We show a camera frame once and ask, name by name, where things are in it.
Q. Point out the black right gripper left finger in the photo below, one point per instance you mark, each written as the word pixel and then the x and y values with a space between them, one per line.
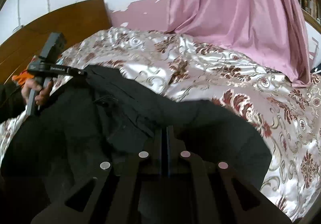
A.
pixel 111 193

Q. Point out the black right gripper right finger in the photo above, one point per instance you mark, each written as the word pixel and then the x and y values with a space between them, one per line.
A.
pixel 203 192

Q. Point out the large black jacket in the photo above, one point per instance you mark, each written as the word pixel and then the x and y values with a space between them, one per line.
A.
pixel 87 120

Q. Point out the orange clothing pile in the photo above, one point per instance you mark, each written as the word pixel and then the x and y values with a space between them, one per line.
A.
pixel 20 79

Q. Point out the wooden headboard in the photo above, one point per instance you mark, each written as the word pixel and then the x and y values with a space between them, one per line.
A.
pixel 77 22

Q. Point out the floral satin bedspread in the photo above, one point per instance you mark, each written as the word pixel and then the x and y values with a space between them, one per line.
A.
pixel 181 69

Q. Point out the pink curtain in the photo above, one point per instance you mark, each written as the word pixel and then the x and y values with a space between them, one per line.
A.
pixel 270 32

